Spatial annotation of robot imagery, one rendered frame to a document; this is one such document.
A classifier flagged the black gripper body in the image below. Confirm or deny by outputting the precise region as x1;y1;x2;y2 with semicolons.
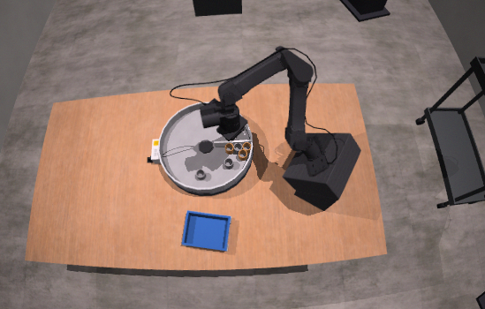
216;115;247;141

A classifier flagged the bronze bushing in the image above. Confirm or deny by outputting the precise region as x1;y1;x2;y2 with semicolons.
239;149;247;161
243;142;251;154
225;143;234;155

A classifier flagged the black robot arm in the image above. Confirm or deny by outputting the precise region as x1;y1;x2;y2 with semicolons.
200;46;329;176

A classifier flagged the blue tray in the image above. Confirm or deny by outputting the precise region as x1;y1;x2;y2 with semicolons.
182;211;231;251

